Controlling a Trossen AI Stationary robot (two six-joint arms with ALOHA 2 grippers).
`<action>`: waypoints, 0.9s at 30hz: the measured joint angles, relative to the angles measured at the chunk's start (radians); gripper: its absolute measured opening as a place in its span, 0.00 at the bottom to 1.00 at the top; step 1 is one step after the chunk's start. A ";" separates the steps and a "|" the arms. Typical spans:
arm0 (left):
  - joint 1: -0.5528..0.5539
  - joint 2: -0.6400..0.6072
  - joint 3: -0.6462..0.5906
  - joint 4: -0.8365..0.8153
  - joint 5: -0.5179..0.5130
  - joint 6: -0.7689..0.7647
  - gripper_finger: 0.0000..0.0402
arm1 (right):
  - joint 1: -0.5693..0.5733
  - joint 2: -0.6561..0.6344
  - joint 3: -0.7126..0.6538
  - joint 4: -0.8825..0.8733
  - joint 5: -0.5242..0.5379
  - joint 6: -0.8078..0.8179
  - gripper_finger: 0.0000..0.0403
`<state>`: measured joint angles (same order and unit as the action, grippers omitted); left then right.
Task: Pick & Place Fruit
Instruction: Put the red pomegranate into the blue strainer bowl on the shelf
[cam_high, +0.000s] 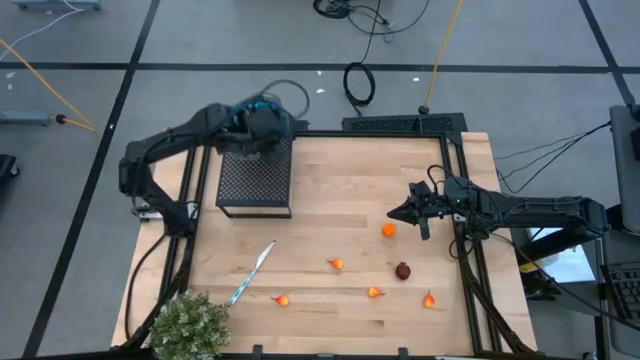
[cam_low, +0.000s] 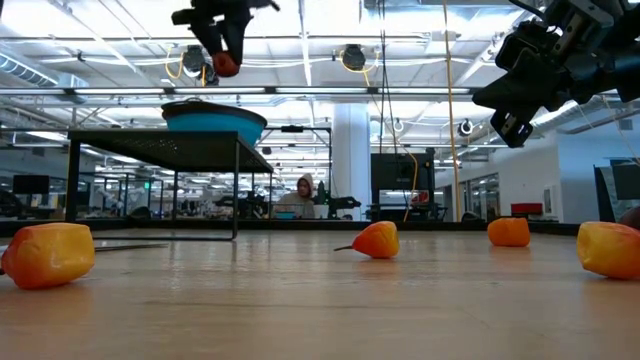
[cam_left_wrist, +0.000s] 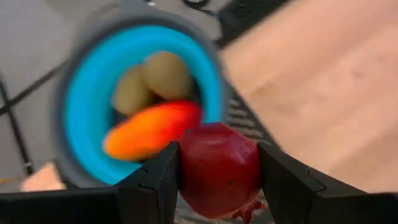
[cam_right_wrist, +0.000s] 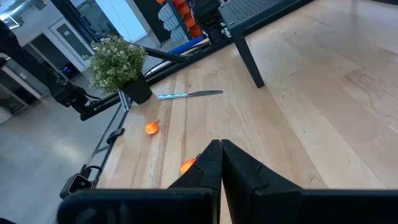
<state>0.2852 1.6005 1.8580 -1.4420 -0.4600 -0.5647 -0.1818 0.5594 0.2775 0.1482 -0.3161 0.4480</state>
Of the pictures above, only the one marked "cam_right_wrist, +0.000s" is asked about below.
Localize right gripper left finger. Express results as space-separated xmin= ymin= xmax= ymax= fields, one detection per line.
xmin=57 ymin=139 xmax=222 ymax=224

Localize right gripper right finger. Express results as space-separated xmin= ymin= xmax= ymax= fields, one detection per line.
xmin=221 ymin=139 xmax=398 ymax=224

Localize small orange toy pear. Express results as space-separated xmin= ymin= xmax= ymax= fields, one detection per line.
xmin=144 ymin=119 xmax=160 ymax=136

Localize small orange pepper with stem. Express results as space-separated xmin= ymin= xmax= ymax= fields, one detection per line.
xmin=180 ymin=153 xmax=202 ymax=175

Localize black table edge clamp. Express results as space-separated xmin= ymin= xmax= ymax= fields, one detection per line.
xmin=106 ymin=127 xmax=126 ymax=146

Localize potted artificial green plant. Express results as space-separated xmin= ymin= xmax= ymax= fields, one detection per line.
xmin=82 ymin=34 xmax=154 ymax=105

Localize orange stacked bins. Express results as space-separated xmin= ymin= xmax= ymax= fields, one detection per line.
xmin=172 ymin=0 xmax=203 ymax=38

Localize black perforated metal shelf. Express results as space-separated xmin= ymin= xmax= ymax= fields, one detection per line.
xmin=217 ymin=0 xmax=315 ymax=89

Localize blue-handled table knife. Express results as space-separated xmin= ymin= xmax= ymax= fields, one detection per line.
xmin=157 ymin=90 xmax=224 ymax=101

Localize silver aluminium post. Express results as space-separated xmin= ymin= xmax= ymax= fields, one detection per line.
xmin=118 ymin=90 xmax=133 ymax=112

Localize small black table camera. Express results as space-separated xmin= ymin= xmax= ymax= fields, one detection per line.
xmin=59 ymin=173 xmax=94 ymax=200

